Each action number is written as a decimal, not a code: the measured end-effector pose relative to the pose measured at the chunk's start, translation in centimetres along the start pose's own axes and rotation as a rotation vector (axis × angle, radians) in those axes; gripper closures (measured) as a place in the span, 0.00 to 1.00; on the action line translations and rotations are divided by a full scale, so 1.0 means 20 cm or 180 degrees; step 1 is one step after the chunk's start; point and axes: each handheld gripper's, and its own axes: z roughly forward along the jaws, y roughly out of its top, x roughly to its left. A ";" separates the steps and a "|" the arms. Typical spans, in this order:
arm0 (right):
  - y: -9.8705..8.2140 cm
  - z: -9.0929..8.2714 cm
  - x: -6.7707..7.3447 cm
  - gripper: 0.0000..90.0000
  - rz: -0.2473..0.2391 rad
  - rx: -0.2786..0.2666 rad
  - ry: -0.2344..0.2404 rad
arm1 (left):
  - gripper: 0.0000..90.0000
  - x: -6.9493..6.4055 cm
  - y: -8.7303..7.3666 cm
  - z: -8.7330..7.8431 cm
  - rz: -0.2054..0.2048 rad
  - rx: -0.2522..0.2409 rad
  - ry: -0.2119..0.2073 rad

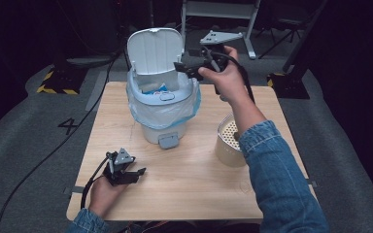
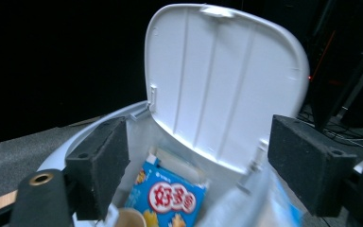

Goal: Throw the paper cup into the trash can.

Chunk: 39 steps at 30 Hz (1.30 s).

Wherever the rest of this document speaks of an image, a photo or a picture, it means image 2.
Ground bundle of floor cables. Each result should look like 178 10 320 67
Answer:
296 108 363 150

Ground blue plastic trash bag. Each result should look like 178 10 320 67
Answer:
195 162 306 227

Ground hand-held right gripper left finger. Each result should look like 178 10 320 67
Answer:
63 115 131 221

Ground blue snack box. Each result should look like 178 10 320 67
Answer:
124 146 209 227

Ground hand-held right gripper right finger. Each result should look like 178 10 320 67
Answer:
267 113 358 218

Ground white and blue pedal trash can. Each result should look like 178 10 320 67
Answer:
37 3 312 227

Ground brown paper cup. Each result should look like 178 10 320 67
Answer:
114 207 148 227

